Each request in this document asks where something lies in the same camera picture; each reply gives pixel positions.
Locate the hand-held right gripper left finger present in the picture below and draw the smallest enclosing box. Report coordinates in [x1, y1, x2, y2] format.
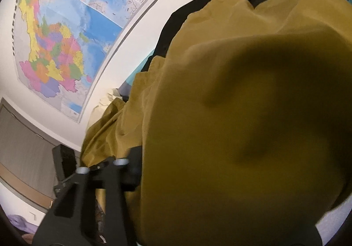
[33, 147, 142, 246]

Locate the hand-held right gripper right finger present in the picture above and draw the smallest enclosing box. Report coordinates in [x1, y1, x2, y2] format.
[309, 224, 323, 246]

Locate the mustard brown jacket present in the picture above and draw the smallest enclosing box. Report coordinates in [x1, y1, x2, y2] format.
[81, 0, 352, 246]

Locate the black box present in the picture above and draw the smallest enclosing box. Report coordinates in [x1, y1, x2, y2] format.
[52, 144, 77, 181]

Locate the purple cloth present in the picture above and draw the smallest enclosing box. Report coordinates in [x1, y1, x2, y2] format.
[5, 214, 37, 235]

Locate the cream cloth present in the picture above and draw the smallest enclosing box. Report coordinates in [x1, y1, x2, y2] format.
[92, 89, 123, 116]

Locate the grey door panel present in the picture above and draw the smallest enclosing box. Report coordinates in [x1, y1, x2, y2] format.
[0, 98, 80, 213]

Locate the light blue bed sheet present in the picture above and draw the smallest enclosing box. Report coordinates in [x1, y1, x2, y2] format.
[124, 52, 155, 90]

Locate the colourful wall map poster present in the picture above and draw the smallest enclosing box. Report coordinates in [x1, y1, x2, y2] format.
[9, 0, 163, 123]

